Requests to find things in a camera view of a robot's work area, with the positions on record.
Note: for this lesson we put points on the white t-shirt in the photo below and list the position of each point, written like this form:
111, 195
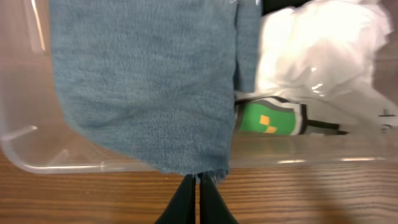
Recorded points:
315, 70

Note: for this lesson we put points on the clear plastic storage bin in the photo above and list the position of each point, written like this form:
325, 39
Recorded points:
35, 137

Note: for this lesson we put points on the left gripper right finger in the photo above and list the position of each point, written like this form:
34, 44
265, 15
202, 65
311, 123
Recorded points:
213, 209

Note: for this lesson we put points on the black garment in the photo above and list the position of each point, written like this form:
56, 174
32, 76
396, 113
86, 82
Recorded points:
269, 6

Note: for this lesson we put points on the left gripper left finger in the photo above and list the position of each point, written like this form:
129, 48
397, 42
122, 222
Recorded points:
181, 208

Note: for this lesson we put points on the blue denim jeans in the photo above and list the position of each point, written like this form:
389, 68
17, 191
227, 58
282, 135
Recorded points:
155, 79

